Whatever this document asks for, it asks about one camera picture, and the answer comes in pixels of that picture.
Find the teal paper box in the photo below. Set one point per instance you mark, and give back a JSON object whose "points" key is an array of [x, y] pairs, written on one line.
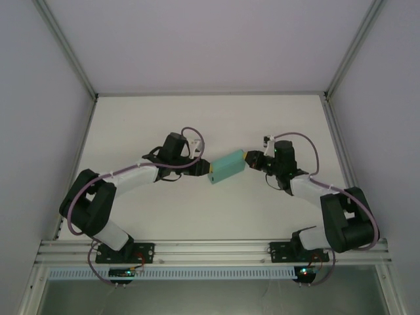
{"points": [[228, 167]]}

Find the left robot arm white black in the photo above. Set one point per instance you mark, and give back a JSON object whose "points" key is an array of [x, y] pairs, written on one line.
{"points": [[134, 178]]}

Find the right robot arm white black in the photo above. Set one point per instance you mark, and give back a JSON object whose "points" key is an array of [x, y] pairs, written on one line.
{"points": [[305, 187]]}

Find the right circuit board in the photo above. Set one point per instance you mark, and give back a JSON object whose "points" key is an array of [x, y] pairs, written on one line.
{"points": [[305, 271]]}

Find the circuit board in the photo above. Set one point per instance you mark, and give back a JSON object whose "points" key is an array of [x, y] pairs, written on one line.
{"points": [[121, 273], [305, 271]]}

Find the left circuit board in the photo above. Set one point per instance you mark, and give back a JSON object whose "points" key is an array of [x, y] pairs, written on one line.
{"points": [[121, 273]]}

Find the aluminium table side rail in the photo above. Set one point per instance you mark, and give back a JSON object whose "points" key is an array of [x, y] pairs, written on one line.
{"points": [[336, 131], [85, 131]]}

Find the aluminium mounting rail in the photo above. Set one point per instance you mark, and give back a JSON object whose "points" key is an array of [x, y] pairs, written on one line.
{"points": [[210, 251]]}

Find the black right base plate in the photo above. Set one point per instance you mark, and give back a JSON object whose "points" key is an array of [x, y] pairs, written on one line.
{"points": [[279, 251]]}

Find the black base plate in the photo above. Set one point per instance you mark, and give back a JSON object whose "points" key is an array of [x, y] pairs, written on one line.
{"points": [[279, 251], [147, 252]]}

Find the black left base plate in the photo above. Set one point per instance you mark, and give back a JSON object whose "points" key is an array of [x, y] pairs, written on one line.
{"points": [[147, 252]]}

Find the aluminium frame post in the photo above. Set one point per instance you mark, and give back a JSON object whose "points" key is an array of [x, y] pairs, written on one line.
{"points": [[66, 42], [355, 42]]}

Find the aluminium frame leg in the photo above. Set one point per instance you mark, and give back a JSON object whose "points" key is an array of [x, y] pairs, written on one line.
{"points": [[390, 292], [31, 292]]}

